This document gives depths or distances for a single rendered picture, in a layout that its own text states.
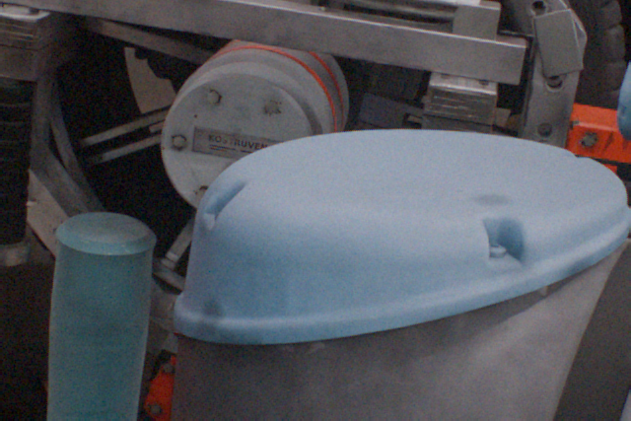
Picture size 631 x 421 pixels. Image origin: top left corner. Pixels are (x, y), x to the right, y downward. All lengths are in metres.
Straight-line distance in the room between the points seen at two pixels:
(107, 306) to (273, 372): 0.78
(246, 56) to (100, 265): 0.22
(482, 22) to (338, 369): 0.62
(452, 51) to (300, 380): 0.61
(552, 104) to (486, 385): 0.82
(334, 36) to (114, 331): 0.36
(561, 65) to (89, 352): 0.49
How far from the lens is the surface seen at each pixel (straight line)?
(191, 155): 0.98
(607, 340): 0.29
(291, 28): 0.90
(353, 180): 0.31
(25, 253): 0.98
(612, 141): 1.10
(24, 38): 0.92
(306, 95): 0.99
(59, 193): 1.21
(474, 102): 0.86
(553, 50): 1.08
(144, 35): 1.24
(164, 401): 1.25
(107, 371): 1.11
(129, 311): 1.09
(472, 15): 0.88
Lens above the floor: 1.14
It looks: 18 degrees down
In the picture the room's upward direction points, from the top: 8 degrees clockwise
